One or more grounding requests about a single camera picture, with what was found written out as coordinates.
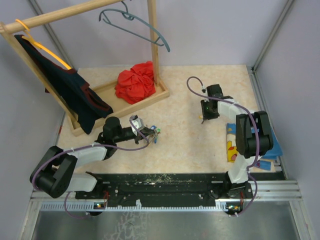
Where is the metal numbered key organiser ring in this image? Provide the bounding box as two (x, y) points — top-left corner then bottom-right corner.
(143, 124), (161, 147)

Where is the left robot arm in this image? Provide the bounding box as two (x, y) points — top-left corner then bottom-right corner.
(29, 115), (158, 199)

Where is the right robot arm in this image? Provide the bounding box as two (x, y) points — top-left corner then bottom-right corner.
(200, 84), (274, 198)

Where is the wooden clothes rack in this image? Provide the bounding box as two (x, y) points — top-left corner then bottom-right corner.
(0, 0), (170, 136)

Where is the red crumpled cloth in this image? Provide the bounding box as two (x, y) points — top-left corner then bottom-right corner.
(115, 61), (156, 105)

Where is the dark navy garment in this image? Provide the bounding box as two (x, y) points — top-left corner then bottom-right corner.
(14, 34), (114, 135)

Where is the blue folded cloth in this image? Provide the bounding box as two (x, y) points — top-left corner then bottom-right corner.
(226, 123), (283, 163)

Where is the teal clothes hanger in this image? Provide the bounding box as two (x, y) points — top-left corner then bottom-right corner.
(98, 0), (171, 53)

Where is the yellow clothes hanger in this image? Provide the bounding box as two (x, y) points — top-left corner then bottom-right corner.
(15, 19), (72, 70)

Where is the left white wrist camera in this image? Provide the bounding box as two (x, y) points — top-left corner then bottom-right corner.
(129, 115), (145, 134)

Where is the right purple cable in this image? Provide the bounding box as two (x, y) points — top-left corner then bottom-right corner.
(186, 76), (261, 217)

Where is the purple cable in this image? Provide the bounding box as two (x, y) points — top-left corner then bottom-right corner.
(186, 76), (261, 217)
(31, 119), (151, 220)

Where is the black base frame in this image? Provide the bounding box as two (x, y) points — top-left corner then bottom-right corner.
(75, 173), (253, 208)

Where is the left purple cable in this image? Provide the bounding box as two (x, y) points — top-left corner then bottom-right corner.
(31, 119), (151, 220)

